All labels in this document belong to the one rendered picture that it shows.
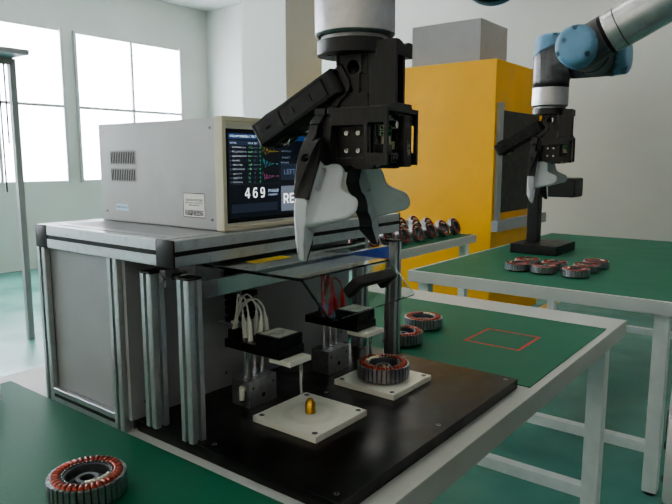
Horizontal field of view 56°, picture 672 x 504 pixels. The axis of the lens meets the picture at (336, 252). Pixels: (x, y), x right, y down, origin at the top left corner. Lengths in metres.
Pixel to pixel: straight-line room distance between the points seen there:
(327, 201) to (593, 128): 5.91
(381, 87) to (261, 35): 4.86
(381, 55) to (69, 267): 0.90
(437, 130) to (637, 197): 2.19
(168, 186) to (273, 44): 4.12
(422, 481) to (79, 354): 0.71
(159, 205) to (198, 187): 0.12
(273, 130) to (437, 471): 0.66
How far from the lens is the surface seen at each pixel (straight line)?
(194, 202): 1.20
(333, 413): 1.19
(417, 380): 1.37
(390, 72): 0.58
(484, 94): 4.78
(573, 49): 1.27
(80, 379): 1.38
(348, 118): 0.58
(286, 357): 1.18
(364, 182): 0.65
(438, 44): 5.29
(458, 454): 1.15
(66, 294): 1.36
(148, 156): 1.31
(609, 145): 6.37
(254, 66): 5.45
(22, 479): 1.15
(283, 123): 0.63
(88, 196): 8.29
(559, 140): 1.42
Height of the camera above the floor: 1.24
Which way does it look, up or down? 8 degrees down
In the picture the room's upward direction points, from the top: straight up
